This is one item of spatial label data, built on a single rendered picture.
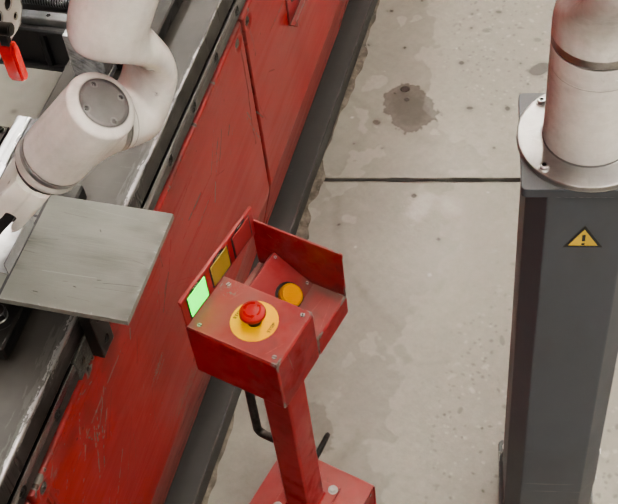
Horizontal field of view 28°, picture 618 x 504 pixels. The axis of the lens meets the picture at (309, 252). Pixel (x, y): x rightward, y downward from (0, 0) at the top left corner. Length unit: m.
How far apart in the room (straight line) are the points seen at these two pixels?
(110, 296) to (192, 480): 0.98
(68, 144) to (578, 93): 0.63
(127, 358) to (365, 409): 0.79
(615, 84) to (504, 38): 1.78
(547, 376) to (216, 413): 0.82
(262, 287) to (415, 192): 1.13
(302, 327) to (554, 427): 0.57
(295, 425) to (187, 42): 0.66
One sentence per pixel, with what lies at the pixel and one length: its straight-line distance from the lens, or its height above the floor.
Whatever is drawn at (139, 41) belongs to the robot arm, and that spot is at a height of 1.39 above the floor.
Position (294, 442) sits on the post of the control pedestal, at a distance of 2.16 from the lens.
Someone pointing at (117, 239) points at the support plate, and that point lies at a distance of 1.69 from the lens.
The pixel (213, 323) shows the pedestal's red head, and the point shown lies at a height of 0.78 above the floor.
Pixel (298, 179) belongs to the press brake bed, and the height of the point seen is 0.05.
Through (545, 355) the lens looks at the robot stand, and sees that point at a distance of 2.02.
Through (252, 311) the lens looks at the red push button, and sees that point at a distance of 1.81.
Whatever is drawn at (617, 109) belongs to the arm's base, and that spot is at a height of 1.11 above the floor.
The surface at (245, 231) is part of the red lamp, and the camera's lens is 1.90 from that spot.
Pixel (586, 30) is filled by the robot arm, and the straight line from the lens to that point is 1.53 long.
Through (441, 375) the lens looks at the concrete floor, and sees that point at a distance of 2.69.
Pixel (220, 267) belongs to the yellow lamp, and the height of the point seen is 0.81.
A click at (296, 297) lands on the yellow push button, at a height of 0.72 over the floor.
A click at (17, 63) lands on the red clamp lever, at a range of 1.68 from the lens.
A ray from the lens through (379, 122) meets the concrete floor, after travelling 3.15.
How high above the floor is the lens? 2.27
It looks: 52 degrees down
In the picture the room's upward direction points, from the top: 8 degrees counter-clockwise
